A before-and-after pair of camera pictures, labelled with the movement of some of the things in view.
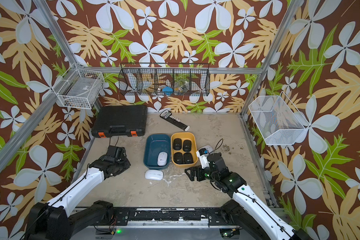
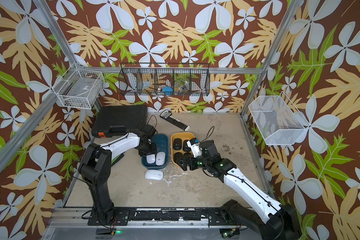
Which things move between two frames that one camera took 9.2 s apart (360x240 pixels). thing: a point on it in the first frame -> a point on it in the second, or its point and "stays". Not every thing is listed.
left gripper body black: x=122 y=164 -> x=150 y=149
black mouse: x=187 y=145 stays
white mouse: x=154 y=174 stays
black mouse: x=177 y=144 stays
